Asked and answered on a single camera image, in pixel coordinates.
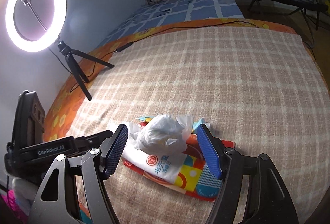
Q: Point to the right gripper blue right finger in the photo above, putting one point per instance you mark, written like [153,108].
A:
[268,199]

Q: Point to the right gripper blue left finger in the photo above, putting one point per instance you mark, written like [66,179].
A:
[57,200]

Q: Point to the red paper box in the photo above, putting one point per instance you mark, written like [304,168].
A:
[180,169]

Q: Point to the light blue fruit-print tube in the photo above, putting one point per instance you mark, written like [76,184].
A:
[175,124]

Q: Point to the orange floral bed sheet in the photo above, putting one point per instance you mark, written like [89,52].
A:
[77,89]

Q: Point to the beige plaid blanket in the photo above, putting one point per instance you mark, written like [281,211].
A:
[206,89]

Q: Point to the blue checked bed sheet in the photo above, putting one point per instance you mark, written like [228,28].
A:
[173,11]

